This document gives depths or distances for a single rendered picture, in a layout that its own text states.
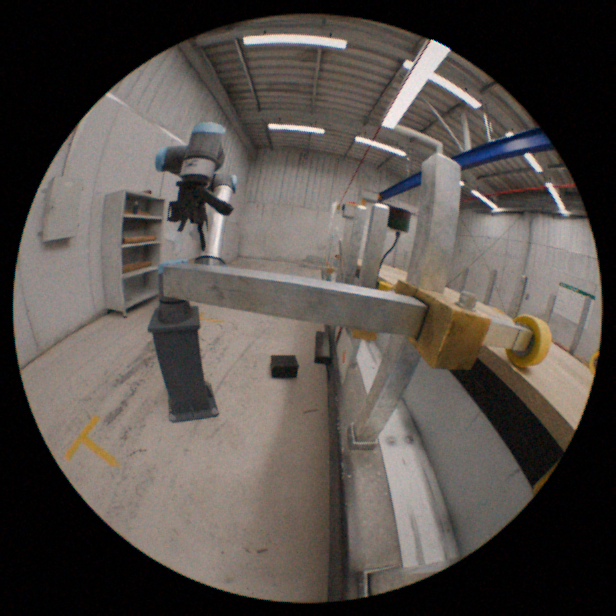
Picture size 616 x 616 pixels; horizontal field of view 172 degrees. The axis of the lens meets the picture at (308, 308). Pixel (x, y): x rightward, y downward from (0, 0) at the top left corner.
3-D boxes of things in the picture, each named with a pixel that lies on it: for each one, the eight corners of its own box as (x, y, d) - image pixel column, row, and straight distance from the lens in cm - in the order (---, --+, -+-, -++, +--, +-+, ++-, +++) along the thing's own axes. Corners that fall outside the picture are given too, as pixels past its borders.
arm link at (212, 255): (192, 299, 102) (214, 184, 138) (226, 300, 99) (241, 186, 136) (185, 291, 87) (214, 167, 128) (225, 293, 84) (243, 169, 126)
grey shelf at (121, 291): (107, 313, 316) (105, 194, 305) (144, 294, 370) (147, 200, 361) (125, 318, 282) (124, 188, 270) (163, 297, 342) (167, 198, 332)
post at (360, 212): (333, 333, 76) (357, 204, 71) (332, 329, 79) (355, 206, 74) (342, 334, 76) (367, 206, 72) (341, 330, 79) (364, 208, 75)
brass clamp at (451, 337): (425, 369, 16) (449, 307, 14) (379, 311, 27) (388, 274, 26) (474, 371, 20) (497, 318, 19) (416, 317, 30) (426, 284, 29)
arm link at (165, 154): (198, 175, 137) (156, 140, 76) (217, 176, 135) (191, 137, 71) (195, 193, 136) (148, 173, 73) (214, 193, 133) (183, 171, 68)
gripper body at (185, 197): (181, 225, 61) (187, 184, 63) (206, 224, 57) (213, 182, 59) (165, 223, 55) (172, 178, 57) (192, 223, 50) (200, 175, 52)
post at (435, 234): (343, 460, 40) (436, 147, 25) (342, 445, 42) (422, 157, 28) (361, 460, 41) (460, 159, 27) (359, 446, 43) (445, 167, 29)
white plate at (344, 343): (339, 385, 46) (350, 349, 41) (333, 336, 68) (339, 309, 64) (342, 385, 46) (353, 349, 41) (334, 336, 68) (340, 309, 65)
